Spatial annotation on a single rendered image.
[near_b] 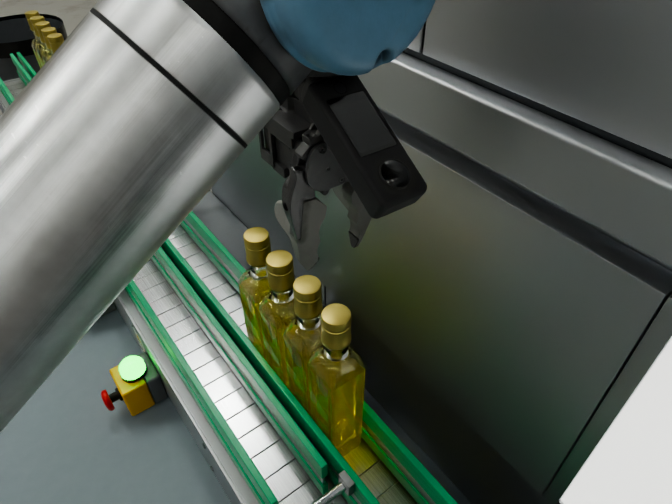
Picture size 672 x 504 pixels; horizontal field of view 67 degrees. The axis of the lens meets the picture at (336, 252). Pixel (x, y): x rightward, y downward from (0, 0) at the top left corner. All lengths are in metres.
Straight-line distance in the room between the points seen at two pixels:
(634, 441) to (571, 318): 0.12
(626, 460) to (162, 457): 0.71
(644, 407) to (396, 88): 0.37
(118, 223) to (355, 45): 0.11
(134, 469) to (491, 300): 0.68
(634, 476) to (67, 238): 0.52
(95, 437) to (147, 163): 0.88
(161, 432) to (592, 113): 0.84
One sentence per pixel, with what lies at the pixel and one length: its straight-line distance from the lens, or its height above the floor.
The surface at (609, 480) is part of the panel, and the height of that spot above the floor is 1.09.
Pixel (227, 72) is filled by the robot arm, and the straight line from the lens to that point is 0.19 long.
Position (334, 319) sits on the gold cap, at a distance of 0.57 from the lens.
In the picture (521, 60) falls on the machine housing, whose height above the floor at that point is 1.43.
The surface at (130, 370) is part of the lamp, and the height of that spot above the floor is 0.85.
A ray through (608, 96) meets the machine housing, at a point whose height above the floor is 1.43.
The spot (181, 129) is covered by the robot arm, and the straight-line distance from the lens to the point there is 0.19.
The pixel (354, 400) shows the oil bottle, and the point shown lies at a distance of 0.68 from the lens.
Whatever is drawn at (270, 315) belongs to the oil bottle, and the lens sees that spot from 0.69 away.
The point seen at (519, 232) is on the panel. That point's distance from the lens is 0.49.
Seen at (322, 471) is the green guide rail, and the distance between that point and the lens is 0.70.
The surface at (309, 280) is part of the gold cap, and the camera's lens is 0.61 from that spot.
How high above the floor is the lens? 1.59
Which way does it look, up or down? 42 degrees down
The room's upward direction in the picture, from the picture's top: straight up
